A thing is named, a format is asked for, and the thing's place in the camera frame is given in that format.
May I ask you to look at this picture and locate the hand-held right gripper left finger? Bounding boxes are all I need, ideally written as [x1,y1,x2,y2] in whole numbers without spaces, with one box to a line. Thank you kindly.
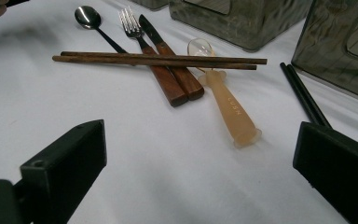
[19,119,108,224]

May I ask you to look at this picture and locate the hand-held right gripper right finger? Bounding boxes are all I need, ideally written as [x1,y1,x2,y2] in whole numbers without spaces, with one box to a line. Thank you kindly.
[293,120,358,224]

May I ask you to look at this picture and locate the metal spoon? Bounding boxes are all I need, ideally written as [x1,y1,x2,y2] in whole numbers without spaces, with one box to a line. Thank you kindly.
[74,5,129,54]

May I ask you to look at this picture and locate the black chopstick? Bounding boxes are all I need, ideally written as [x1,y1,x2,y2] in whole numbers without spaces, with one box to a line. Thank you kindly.
[286,63,333,129]
[279,62,325,127]

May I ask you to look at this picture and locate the brown wooden chopstick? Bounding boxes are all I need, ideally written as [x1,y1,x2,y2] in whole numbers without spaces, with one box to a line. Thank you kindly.
[60,50,269,65]
[51,55,258,71]

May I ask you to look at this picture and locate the wooden-handled fork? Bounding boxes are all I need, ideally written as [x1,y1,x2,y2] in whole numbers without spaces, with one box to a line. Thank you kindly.
[118,7,189,108]

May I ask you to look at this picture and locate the smoky clear plastic bin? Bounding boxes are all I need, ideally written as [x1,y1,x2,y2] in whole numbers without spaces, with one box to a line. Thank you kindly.
[130,0,171,11]
[168,0,314,53]
[291,0,358,107]

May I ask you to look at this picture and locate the wooden-handled knife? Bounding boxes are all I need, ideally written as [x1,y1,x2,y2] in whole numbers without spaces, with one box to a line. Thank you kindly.
[138,13,205,102]

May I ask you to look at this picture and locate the white table cloth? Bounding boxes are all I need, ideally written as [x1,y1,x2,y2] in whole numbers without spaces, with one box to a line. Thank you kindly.
[0,0,358,224]

